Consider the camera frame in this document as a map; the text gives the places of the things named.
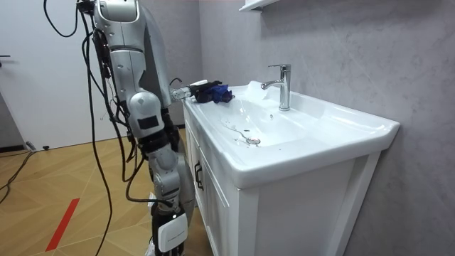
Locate long black hanging cable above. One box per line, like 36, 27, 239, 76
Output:
80, 31, 114, 256

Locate white room door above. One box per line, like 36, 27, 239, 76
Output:
0, 0, 132, 152

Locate black floor cable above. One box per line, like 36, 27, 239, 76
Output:
0, 149, 37, 206

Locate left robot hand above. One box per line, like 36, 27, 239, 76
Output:
189, 79, 224, 105

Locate white wall shelf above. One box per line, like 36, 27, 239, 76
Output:
238, 0, 282, 13

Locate red floor tape strip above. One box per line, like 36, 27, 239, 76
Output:
45, 197, 81, 252

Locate chrome sink faucet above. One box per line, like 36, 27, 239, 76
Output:
260, 63, 292, 112

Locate white vanity cabinet with basin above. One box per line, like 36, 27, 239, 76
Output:
182, 80, 401, 256

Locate robot legs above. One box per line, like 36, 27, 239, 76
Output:
175, 151, 196, 228

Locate robot body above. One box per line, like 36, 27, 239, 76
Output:
76, 0, 174, 183

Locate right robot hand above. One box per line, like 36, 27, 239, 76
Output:
151, 208, 190, 256

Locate dark blue cleaning cloth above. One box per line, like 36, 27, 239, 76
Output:
212, 84, 235, 105

